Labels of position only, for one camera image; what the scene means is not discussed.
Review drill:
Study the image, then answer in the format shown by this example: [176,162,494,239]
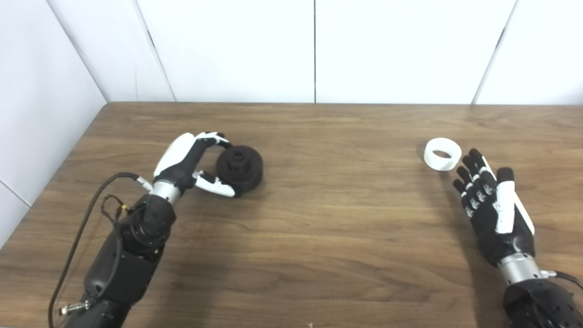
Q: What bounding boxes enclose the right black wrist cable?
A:
[540,270,583,291]

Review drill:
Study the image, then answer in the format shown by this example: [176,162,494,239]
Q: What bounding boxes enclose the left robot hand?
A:
[153,132,242,199]

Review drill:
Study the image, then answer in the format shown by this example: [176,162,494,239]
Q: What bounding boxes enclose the white ring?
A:
[423,138,462,172]

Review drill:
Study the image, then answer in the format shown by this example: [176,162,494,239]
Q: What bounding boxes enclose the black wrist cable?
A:
[540,270,583,291]
[47,172,153,328]

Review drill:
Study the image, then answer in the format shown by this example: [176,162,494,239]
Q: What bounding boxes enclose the round black part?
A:
[216,145,264,194]

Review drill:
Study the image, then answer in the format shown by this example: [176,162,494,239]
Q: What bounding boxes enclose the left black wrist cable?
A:
[47,172,153,328]

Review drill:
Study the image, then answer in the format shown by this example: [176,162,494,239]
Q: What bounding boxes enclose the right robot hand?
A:
[452,148,536,268]

